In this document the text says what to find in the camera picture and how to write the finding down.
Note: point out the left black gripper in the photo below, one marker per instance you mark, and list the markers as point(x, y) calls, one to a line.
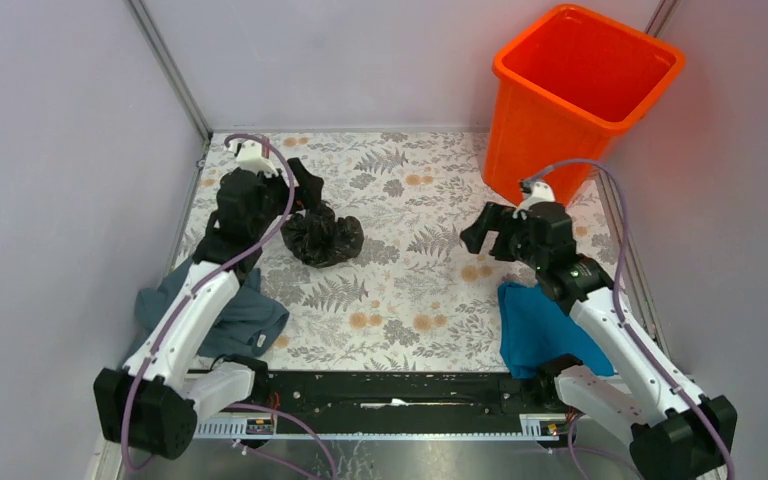
point(309, 185)

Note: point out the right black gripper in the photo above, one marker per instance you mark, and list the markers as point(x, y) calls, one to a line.
point(498, 218)

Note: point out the black trash bag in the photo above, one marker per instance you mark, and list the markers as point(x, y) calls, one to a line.
point(320, 239)

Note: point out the orange plastic trash bin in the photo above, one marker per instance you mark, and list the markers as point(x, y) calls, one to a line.
point(569, 86)

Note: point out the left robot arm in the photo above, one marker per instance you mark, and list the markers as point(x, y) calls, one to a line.
point(148, 403)

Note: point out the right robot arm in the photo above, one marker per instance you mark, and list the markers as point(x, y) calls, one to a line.
point(673, 430)

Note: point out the bright blue cloth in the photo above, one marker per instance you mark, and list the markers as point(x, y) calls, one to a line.
point(534, 331)

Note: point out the floral patterned mat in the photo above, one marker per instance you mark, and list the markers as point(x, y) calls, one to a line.
point(414, 299)

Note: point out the grey-blue cloth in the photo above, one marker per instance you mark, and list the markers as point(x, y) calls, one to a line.
point(248, 325)

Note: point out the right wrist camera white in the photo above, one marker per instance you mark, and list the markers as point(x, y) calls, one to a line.
point(533, 192)

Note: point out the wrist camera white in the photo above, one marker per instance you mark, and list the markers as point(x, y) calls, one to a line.
point(251, 156)
point(533, 192)

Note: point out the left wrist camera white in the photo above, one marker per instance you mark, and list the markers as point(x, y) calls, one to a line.
point(251, 156)

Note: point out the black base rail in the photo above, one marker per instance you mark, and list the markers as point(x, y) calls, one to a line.
point(309, 393)

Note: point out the slotted metal cable duct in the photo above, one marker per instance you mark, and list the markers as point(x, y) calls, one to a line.
point(446, 424)

